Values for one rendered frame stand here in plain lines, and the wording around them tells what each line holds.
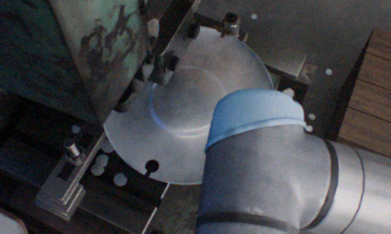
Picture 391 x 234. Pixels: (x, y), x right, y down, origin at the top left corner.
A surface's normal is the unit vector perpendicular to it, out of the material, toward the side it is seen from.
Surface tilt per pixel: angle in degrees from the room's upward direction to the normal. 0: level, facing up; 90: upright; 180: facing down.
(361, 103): 0
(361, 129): 0
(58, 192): 0
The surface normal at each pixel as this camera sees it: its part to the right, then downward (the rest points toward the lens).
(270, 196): 0.25, -0.41
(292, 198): 0.73, -0.20
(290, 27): 0.00, -0.46
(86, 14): 0.90, 0.39
